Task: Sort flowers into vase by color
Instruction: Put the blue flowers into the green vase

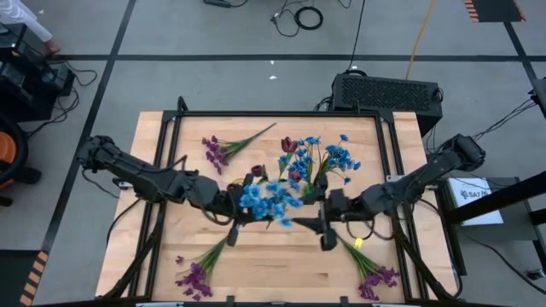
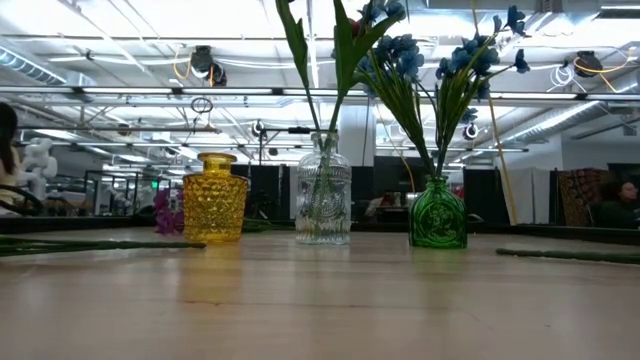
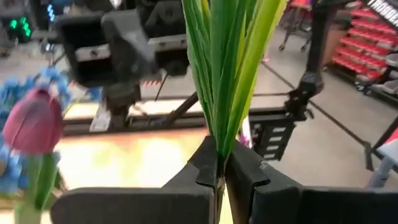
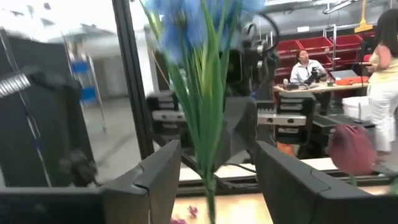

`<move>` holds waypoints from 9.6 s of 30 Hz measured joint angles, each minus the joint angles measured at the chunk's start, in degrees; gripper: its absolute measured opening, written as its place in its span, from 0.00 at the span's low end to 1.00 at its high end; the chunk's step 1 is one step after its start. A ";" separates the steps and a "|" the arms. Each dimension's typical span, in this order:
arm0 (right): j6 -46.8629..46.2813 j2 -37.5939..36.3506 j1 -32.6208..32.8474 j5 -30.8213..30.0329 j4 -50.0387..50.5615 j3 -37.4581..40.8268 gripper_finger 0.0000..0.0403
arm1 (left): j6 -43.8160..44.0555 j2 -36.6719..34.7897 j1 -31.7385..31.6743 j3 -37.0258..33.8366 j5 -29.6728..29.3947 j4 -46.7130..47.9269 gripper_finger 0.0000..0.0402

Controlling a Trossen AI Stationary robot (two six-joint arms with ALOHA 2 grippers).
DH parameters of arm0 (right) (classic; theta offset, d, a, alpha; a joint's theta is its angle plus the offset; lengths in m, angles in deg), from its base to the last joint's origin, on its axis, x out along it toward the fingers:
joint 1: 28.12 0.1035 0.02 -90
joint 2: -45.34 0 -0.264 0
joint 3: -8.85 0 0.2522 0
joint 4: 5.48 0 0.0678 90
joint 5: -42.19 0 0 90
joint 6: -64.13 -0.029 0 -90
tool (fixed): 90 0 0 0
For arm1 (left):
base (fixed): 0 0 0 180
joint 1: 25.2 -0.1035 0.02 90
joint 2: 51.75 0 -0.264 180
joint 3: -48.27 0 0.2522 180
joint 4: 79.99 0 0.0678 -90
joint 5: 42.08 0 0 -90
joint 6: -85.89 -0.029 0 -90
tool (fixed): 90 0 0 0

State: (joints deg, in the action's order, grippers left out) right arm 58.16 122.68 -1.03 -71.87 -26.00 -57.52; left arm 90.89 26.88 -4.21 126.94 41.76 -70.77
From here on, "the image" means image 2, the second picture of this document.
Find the black partition panel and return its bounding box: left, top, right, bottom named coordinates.
left=351, top=156, right=412, bottom=224
left=462, top=167, right=511, bottom=225
left=248, top=164, right=296, bottom=221

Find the purple artificial flower bunch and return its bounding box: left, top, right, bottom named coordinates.
left=151, top=187, right=299, bottom=237
left=0, top=237, right=207, bottom=258
left=495, top=247, right=640, bottom=266

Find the silver ventilation duct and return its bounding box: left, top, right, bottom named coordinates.
left=0, top=47, right=69, bottom=86
left=499, top=99, right=640, bottom=149

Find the person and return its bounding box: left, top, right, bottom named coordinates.
left=597, top=178, right=640, bottom=230
left=0, top=102, right=24, bottom=216

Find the yellow glass vase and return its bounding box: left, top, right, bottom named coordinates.
left=182, top=152, right=250, bottom=245

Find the clear glass vase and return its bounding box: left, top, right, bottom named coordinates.
left=294, top=131, right=353, bottom=246

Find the red patterned hanging cloth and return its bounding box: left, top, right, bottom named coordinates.
left=557, top=167, right=614, bottom=227

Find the black chair armrest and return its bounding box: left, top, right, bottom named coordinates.
left=0, top=183, right=44, bottom=217

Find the white partition panel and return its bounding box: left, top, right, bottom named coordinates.
left=509, top=167, right=551, bottom=225

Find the black hanging cable loop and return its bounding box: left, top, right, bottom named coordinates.
left=189, top=96, right=215, bottom=115

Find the yellow hanging cord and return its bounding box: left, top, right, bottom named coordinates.
left=469, top=0, right=519, bottom=226

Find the black ceiling cable reel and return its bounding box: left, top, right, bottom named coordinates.
left=189, top=44, right=229, bottom=87
left=573, top=49, right=604, bottom=79

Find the green glass vase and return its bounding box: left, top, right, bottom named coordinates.
left=408, top=174, right=469, bottom=250

